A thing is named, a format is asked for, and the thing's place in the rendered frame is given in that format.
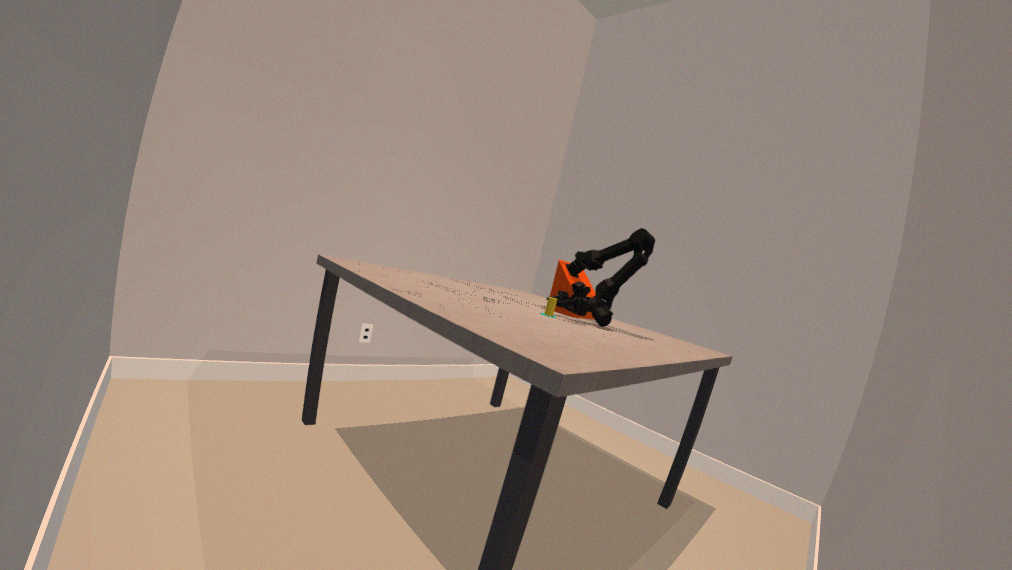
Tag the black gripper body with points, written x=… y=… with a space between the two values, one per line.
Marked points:
x=584 y=304

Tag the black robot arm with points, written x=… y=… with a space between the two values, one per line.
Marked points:
x=608 y=288

